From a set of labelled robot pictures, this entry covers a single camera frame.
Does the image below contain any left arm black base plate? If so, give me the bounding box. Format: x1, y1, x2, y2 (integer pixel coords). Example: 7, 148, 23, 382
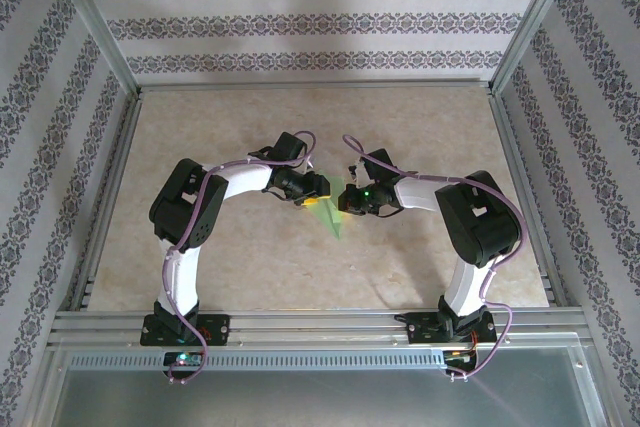
139, 314, 231, 347

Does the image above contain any circuit board with orange wires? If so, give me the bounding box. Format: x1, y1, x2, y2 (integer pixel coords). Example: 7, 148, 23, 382
442, 349, 479, 366

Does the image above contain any grey metal sheet panel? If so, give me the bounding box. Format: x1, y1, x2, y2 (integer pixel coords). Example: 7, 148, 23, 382
49, 346, 606, 427

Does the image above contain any long aluminium mounting rail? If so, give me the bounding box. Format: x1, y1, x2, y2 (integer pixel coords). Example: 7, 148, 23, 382
47, 307, 594, 348

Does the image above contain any aluminium rail along patterned wall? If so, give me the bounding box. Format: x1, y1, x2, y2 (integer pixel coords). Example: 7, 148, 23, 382
137, 77, 494, 94

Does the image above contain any green paper sheet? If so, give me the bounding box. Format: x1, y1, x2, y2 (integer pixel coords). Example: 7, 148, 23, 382
309, 174, 349, 241

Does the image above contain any left aluminium corner post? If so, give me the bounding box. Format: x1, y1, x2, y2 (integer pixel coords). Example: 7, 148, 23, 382
39, 0, 144, 101

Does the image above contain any right aluminium side rail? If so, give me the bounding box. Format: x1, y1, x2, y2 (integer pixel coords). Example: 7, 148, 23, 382
487, 89, 574, 311

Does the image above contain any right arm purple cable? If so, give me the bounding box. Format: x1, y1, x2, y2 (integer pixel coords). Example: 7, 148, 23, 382
342, 134, 526, 381

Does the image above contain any aluminium side rail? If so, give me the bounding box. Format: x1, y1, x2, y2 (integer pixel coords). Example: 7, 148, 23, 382
67, 91, 146, 313
487, 89, 574, 311

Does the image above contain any aluminium corner post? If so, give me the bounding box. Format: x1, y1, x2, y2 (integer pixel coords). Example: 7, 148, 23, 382
487, 0, 594, 98
39, 0, 144, 101

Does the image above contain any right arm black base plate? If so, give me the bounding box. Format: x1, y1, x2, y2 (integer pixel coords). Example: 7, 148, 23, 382
405, 311, 499, 347

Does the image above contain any right aluminium corner post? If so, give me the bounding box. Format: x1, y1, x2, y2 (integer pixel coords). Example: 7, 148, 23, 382
487, 0, 594, 98

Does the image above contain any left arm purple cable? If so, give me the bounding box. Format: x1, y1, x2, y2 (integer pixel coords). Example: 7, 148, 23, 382
162, 130, 321, 386

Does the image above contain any slotted grey cable duct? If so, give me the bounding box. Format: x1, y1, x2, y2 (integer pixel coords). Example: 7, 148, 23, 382
67, 350, 446, 371

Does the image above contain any circuit board with green light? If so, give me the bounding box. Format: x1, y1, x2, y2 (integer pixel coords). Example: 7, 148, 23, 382
163, 351, 204, 367

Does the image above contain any left aluminium side rail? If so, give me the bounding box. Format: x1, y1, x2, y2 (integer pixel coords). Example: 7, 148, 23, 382
67, 91, 146, 313

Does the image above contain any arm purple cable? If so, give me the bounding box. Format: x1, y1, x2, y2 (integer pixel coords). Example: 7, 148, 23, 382
342, 134, 526, 381
162, 130, 321, 386

